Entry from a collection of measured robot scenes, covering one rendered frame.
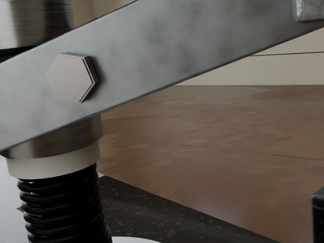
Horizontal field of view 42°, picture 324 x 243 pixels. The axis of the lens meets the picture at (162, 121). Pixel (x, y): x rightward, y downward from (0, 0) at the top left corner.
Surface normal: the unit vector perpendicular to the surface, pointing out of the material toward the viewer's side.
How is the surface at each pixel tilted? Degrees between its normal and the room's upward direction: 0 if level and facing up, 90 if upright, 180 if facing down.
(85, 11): 90
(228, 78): 90
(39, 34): 90
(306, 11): 90
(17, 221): 0
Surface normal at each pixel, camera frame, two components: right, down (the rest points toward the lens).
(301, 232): -0.11, -0.97
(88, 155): 0.87, 0.00
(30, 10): 0.27, 0.18
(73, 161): 0.62, 0.10
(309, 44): -0.63, 0.24
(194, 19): -0.21, 0.23
